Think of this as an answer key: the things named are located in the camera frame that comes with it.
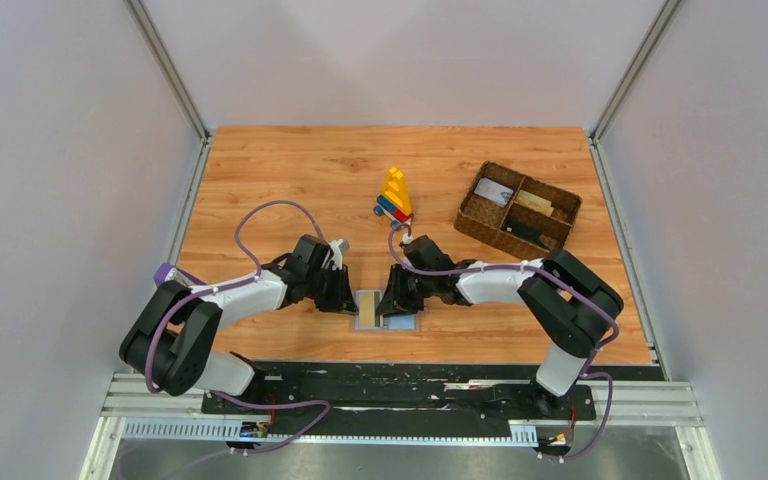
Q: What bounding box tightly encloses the beige card with stripe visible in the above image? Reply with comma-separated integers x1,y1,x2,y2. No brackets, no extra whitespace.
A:
355,290,383,330

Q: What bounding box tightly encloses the pink card holder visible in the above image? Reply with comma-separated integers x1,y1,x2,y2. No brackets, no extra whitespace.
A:
351,314,420,332

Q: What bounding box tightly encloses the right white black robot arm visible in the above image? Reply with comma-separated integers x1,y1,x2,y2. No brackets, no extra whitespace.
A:
376,235,624,397

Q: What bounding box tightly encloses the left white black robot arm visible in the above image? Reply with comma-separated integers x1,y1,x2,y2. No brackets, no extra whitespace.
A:
119,235,358,402

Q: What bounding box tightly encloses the white card in basket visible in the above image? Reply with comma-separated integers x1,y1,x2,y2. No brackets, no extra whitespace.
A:
473,177,514,208

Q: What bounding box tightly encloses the black card in basket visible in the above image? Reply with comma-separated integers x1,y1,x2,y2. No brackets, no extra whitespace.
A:
503,219,546,248

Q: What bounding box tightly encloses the gold card in basket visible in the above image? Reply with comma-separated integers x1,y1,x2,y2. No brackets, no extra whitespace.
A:
514,190,554,216

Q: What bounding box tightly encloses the purple box with card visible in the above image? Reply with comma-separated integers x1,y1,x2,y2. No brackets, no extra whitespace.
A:
153,263,198,286

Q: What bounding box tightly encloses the colourful toy block car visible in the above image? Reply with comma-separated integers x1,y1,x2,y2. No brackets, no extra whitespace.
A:
373,167,414,226

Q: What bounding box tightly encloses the woven brown divided basket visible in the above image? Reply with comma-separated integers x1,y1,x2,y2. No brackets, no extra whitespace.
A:
454,161,582,259

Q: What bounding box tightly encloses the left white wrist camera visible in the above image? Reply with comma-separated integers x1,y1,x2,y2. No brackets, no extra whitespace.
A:
328,238,350,271

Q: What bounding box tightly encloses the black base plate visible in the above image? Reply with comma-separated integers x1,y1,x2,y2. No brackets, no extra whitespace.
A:
199,360,597,439

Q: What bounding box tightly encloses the slotted aluminium rail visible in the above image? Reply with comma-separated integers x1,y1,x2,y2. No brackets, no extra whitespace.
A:
122,420,539,446

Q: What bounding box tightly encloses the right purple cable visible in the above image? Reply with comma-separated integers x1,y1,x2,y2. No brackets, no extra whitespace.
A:
387,222,621,464

